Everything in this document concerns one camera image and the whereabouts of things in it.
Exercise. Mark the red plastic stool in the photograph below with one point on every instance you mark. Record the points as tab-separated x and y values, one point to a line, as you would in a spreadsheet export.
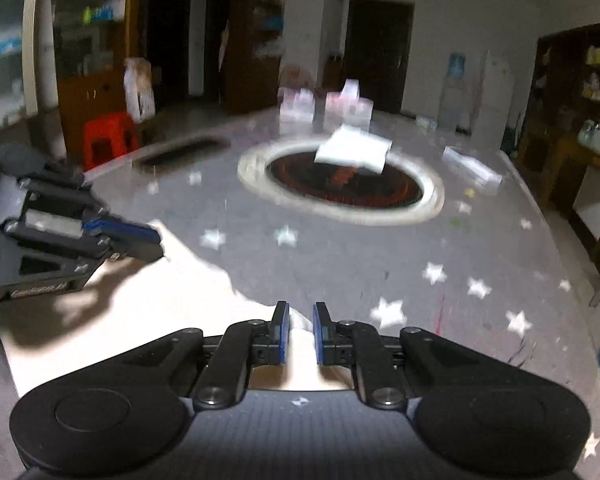
107	137

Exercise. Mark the dark wooden shelf unit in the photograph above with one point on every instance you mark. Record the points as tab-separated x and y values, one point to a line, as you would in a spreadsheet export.
565	90

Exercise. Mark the water dispenser with blue bottle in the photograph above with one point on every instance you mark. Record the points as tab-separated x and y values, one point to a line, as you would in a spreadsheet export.
454	90

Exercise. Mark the small pale box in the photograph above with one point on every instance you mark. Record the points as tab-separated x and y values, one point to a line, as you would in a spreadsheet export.
426	123

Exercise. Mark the clear flat package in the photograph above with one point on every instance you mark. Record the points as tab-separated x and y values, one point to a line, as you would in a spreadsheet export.
472	167

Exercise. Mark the wooden glass-front cabinet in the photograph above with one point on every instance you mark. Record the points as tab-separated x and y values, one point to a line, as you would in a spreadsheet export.
92	60

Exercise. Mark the round dark table stove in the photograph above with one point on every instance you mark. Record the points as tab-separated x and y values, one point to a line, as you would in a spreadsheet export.
345	182

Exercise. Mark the grey star-print tablecloth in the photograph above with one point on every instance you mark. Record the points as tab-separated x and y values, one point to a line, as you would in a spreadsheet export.
340	255

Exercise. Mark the white plastic bag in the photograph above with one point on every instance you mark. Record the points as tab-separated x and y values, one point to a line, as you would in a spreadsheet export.
139	90

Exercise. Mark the glass jar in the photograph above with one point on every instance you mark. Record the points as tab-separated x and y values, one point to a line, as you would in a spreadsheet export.
587	132

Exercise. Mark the dark wooden door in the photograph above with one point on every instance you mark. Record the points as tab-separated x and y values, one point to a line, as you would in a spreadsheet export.
377	55

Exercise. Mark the white tissue pack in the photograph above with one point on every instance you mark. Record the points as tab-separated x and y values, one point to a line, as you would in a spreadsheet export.
296	106

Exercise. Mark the white garment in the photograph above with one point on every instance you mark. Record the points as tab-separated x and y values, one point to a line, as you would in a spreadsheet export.
180	320

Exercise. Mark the wooden side table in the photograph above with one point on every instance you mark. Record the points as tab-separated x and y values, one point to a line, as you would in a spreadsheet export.
597	175

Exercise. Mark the white folded cloth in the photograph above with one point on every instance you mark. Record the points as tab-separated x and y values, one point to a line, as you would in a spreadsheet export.
352	149

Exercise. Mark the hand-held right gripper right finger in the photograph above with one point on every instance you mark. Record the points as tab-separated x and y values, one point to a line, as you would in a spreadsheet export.
320	335

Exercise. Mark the white refrigerator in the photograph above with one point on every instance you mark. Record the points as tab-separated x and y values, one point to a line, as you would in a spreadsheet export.
492	100

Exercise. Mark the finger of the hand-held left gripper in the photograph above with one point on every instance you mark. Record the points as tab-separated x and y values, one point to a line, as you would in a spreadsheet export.
140	247
122	226

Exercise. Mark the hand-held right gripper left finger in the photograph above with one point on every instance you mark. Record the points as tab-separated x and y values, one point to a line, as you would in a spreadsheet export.
281	335

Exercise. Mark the tall wooden shelf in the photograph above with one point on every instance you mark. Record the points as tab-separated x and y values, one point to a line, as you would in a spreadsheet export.
255	35

